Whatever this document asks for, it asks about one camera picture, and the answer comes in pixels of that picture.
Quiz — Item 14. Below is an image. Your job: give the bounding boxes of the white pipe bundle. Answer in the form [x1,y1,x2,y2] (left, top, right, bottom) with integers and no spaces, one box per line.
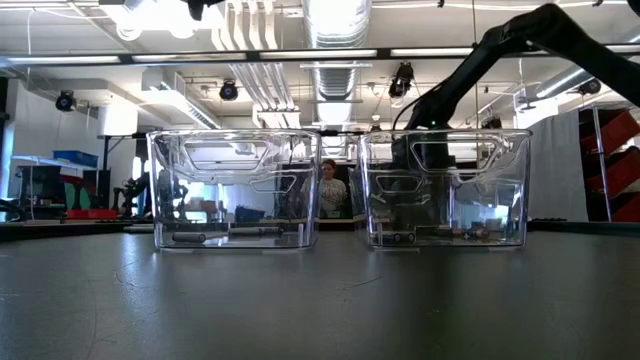
[212,0,304,132]

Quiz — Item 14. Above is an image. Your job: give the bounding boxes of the silver slanted duct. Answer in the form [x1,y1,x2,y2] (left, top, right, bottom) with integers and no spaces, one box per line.
[533,62,606,101]

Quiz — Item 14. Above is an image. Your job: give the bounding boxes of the green panel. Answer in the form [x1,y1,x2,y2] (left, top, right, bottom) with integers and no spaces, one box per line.
[60,180,96,211]

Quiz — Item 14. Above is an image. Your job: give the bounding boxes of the black aluminium table frame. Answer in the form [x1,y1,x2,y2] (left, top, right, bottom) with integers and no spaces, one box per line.
[0,219,640,244]

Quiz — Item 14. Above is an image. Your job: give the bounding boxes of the blue storage crate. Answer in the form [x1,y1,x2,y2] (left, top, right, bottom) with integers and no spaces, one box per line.
[52,149,100,169]

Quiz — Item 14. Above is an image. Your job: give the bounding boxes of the person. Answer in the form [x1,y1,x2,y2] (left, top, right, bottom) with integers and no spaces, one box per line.
[318,158,350,220]

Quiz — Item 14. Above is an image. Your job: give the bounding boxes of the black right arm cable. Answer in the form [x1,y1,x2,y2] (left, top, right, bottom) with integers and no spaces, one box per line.
[392,79,449,132]

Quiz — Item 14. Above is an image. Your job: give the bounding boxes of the red tray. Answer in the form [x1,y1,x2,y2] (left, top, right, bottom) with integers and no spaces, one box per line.
[63,208,120,221]

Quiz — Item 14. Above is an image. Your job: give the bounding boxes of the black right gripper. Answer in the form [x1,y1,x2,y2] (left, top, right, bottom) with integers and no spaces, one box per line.
[391,106,455,174]

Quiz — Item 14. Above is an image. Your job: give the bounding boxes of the black cable loop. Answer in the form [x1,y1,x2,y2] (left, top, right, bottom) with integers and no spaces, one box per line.
[0,198,30,225]

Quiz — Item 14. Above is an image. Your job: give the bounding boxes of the red storage rack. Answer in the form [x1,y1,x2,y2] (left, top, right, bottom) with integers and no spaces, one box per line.
[578,105,640,223]

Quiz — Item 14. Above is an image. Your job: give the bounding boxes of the white curtain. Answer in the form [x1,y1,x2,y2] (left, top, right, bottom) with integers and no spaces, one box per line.
[527,109,590,223]

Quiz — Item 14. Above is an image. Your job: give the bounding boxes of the dark batteries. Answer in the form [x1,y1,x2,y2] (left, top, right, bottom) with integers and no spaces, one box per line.
[171,231,208,245]

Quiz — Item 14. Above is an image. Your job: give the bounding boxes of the clear plastic bin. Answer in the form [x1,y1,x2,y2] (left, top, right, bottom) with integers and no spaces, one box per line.
[145,128,323,251]
[356,128,534,251]

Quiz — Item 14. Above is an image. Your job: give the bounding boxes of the silver round ventilation duct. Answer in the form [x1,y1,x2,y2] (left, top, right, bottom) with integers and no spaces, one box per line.
[302,0,374,126]

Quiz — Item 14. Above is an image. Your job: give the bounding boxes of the white rectangular air duct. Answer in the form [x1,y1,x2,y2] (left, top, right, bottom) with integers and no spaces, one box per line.
[139,67,224,132]

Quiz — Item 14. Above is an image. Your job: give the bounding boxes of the black frame crossbar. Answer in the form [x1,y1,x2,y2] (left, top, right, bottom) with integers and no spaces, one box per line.
[0,45,640,67]

